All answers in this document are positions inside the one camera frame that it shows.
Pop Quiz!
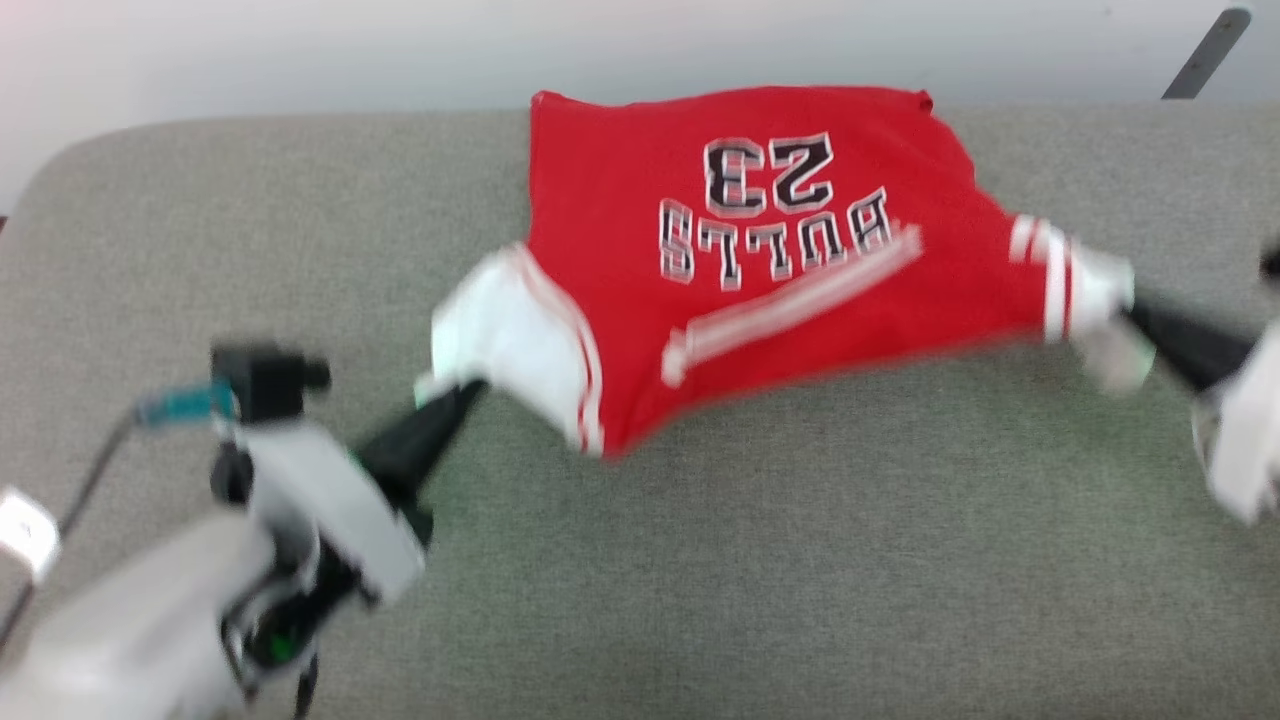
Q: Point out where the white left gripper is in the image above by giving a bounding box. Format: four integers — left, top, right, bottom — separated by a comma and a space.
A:
240, 378, 492, 609

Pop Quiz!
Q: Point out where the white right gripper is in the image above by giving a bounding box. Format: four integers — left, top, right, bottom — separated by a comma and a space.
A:
1120, 298, 1280, 528

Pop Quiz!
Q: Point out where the red white basketball shirt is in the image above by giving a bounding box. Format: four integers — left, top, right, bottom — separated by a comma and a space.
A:
415, 85, 1161, 461

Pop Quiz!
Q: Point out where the black cable with teal plug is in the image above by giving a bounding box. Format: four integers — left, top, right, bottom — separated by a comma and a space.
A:
0, 384, 242, 651

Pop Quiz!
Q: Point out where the grey wall edge strip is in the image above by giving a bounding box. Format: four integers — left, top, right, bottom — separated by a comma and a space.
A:
1160, 7, 1254, 101

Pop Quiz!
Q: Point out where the white cable tag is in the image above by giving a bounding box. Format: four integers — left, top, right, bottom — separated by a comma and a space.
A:
0, 487, 62, 584

